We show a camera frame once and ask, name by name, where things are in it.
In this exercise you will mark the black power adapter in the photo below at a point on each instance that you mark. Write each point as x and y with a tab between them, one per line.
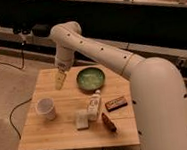
41	30

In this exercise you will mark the brown rectangular box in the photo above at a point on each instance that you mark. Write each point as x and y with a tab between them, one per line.
115	104

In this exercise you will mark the white plastic bottle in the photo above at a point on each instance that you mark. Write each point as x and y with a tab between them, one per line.
93	106

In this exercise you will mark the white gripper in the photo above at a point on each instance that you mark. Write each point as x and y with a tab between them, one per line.
64	61

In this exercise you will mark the green ceramic bowl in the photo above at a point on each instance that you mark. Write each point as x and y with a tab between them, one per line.
90	79

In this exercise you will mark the white ceramic cup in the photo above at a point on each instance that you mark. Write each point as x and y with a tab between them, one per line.
46	108

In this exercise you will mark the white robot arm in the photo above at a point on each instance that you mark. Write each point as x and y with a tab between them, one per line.
157	88

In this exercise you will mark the wooden table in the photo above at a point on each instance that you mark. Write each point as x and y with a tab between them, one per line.
61	133

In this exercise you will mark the white sponge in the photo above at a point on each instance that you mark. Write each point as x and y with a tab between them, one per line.
81	120

